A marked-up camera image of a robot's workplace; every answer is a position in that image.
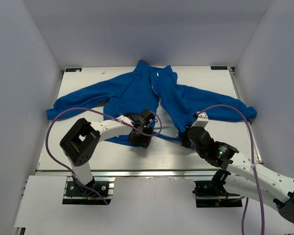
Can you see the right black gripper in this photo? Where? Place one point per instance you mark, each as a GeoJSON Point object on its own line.
{"type": "Point", "coordinates": [184, 137]}

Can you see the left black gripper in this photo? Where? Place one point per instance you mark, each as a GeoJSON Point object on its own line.
{"type": "Point", "coordinates": [143, 141]}

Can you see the blue zip jacket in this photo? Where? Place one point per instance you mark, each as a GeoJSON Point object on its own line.
{"type": "Point", "coordinates": [147, 88]}

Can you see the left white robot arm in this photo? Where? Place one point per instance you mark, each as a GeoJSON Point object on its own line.
{"type": "Point", "coordinates": [81, 140]}

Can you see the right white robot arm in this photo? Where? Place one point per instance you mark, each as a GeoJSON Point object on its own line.
{"type": "Point", "coordinates": [238, 175]}

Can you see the right blue table label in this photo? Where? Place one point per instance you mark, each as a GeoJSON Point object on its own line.
{"type": "Point", "coordinates": [219, 68]}

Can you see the blue table label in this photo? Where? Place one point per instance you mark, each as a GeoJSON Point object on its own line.
{"type": "Point", "coordinates": [219, 68]}
{"type": "Point", "coordinates": [73, 69]}

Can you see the left blue table label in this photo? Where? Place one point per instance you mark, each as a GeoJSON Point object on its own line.
{"type": "Point", "coordinates": [73, 69]}

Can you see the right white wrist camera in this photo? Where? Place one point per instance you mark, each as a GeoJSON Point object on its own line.
{"type": "Point", "coordinates": [201, 120]}

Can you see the aluminium front rail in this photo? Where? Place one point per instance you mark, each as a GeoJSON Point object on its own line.
{"type": "Point", "coordinates": [133, 173]}

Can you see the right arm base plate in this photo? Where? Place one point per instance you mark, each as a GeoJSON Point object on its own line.
{"type": "Point", "coordinates": [206, 196]}

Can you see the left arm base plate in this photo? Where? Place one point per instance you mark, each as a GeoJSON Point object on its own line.
{"type": "Point", "coordinates": [74, 194]}

